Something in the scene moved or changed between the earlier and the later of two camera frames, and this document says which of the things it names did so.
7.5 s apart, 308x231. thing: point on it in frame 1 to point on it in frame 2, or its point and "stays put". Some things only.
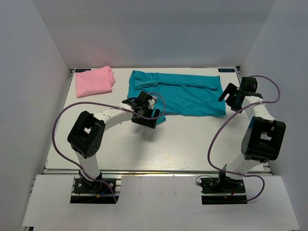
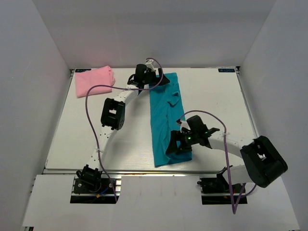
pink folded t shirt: [95, 82] stays put
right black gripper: [231, 89] to [177, 135]
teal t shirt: [180, 95] to [166, 109]
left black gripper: [150, 123] to [156, 79]
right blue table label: [226, 70] stays put
